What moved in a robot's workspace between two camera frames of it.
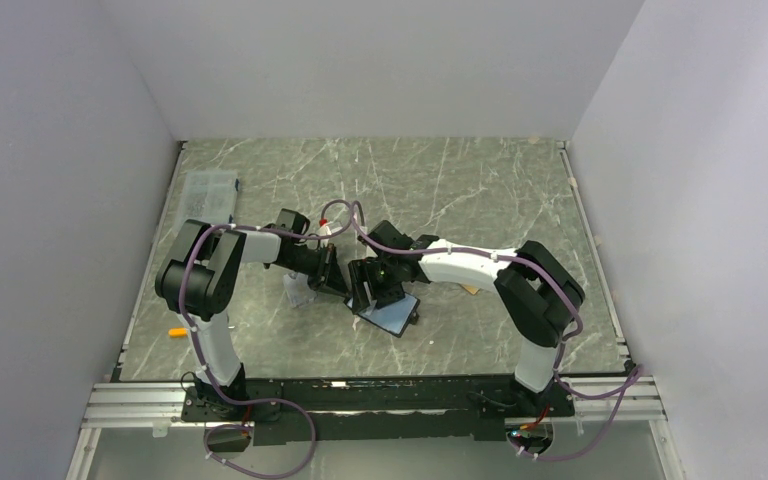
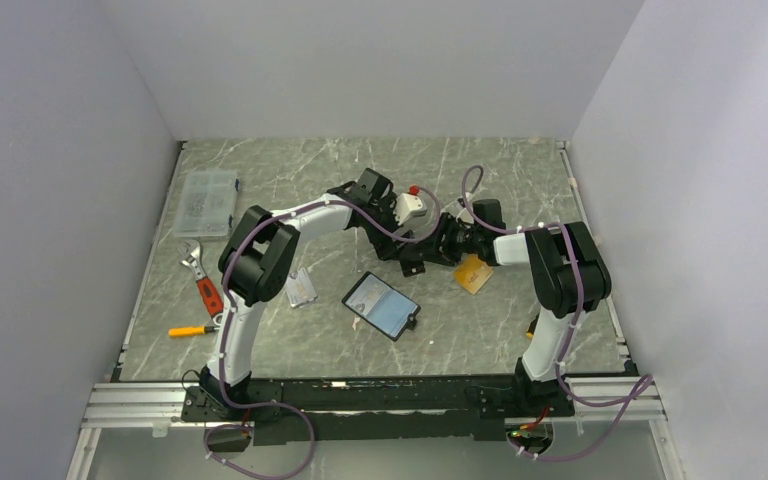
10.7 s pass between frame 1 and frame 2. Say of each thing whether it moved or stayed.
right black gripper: moved
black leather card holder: stayed
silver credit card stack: stayed
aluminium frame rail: stayed
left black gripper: moved
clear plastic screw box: stayed
